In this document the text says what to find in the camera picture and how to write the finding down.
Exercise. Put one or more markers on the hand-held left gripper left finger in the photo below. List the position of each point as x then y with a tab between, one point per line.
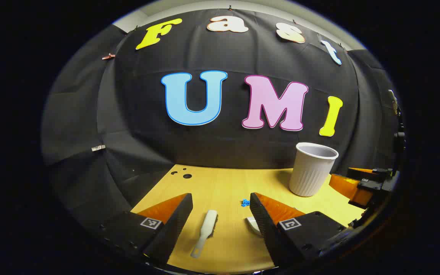
174	225

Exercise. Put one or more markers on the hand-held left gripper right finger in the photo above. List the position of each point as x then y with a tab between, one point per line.
262	225

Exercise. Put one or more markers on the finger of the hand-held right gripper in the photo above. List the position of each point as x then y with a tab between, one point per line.
348	187
369	172

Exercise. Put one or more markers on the white dustpan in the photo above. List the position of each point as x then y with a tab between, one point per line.
253	224

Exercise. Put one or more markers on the blue paper scrap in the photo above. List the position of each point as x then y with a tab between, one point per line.
245	203

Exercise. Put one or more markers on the small white broom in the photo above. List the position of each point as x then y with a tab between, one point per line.
207	227

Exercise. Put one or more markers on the white ribbed garbage bin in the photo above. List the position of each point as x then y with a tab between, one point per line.
311	172

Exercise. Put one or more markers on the wooden desktop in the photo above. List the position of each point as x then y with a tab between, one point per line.
224	187

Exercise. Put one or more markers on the white metal cloth clip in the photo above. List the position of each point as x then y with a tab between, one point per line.
98	148

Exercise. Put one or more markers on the black backdrop cloth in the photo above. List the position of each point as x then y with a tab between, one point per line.
147	114

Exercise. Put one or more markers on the red cloth clip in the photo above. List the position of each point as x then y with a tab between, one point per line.
108	57

